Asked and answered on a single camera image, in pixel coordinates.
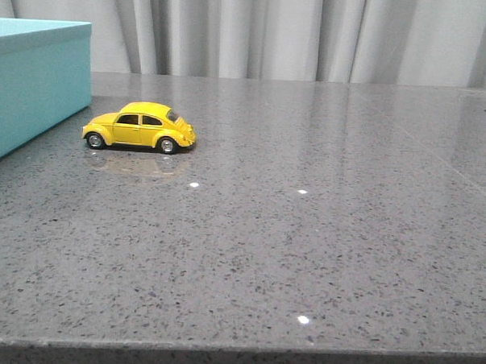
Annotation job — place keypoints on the yellow toy beetle car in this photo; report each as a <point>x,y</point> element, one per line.
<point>143,124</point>

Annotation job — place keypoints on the light blue storage box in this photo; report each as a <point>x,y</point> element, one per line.
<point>44,76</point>

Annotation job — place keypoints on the grey pleated curtain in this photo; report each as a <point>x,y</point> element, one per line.
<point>403,42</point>

